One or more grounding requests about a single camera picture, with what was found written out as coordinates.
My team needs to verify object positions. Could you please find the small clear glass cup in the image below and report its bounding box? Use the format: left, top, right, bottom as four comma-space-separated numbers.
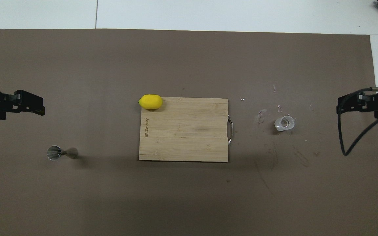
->
274, 115, 296, 132

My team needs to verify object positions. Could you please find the steel double jigger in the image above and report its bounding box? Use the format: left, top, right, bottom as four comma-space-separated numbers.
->
47, 145, 79, 161

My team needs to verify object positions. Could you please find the yellow lemon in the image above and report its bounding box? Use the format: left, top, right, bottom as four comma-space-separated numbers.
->
138, 94, 163, 110

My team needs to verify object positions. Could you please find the brown table mat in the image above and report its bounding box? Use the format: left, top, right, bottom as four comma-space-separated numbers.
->
0, 29, 378, 236

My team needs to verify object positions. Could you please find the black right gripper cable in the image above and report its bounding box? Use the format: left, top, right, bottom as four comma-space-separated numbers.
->
337, 87, 378, 156

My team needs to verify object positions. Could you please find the bamboo cutting board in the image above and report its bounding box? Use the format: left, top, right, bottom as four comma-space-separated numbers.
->
138, 97, 234, 163

